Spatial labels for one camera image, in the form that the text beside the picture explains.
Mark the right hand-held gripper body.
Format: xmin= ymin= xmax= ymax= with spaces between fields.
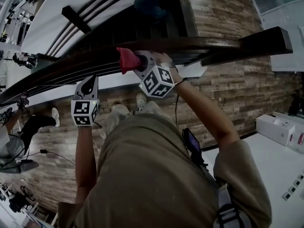
xmin=132 ymin=57 xmax=174 ymax=99

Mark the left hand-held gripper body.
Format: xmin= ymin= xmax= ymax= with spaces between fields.
xmin=70 ymin=94 xmax=100 ymax=127

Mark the pink cloth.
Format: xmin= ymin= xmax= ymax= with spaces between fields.
xmin=116 ymin=47 xmax=141 ymax=75

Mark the dark wooden railing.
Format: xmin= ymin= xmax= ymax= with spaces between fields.
xmin=0 ymin=36 xmax=243 ymax=106

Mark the person's right forearm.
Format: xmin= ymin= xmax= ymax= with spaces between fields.
xmin=170 ymin=67 xmax=239 ymax=152

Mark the person's left forearm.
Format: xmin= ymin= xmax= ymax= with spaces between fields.
xmin=75 ymin=124 xmax=98 ymax=204

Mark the person's right hand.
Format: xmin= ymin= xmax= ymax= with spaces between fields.
xmin=151 ymin=52 xmax=177 ymax=69

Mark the person's white shoe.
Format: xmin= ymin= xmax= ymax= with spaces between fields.
xmin=136 ymin=93 xmax=147 ymax=111

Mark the dark wooden staircase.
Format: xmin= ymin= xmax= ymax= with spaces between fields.
xmin=78 ymin=3 xmax=190 ymax=54

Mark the stair balustrade with wooden rails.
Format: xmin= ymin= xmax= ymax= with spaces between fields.
xmin=35 ymin=0 xmax=199 ymax=59

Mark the black waist device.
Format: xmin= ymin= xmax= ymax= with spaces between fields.
xmin=182 ymin=127 xmax=205 ymax=166

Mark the person's khaki shirt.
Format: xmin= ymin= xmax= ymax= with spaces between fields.
xmin=57 ymin=114 xmax=273 ymax=228

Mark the white rack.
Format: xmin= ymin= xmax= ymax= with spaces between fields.
xmin=0 ymin=179 xmax=57 ymax=228

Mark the white appliance with red label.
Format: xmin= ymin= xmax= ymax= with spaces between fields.
xmin=255 ymin=114 xmax=304 ymax=154

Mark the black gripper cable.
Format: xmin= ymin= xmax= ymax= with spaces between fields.
xmin=174 ymin=94 xmax=180 ymax=128

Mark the black floor cable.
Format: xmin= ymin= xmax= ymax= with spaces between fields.
xmin=14 ymin=148 xmax=76 ymax=168

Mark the brown wooden newel post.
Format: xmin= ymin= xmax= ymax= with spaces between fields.
xmin=201 ymin=26 xmax=294 ymax=67

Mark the grey shoulder strap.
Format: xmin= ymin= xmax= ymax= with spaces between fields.
xmin=213 ymin=186 xmax=245 ymax=228

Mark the row of small wall frames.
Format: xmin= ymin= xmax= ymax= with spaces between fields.
xmin=282 ymin=172 xmax=304 ymax=201

